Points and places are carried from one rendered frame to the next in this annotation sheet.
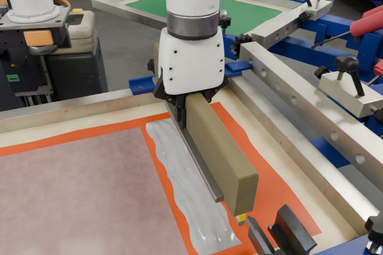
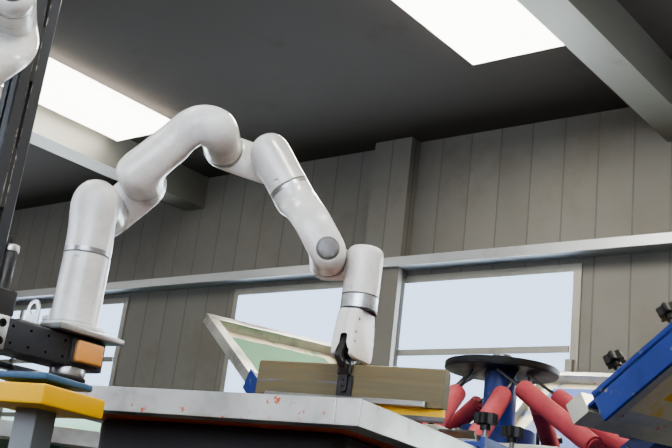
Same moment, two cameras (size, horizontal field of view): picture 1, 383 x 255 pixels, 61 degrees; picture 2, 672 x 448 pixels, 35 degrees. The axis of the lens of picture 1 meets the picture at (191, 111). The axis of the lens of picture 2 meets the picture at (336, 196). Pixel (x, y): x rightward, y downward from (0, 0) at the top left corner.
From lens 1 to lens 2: 1.87 m
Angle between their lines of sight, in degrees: 67
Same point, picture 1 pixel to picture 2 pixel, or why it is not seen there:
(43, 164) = not seen: hidden behind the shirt
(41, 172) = not seen: hidden behind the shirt
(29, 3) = (94, 311)
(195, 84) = (363, 353)
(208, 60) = (370, 335)
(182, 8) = (368, 288)
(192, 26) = (372, 301)
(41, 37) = (96, 352)
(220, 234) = not seen: outside the picture
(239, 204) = (444, 396)
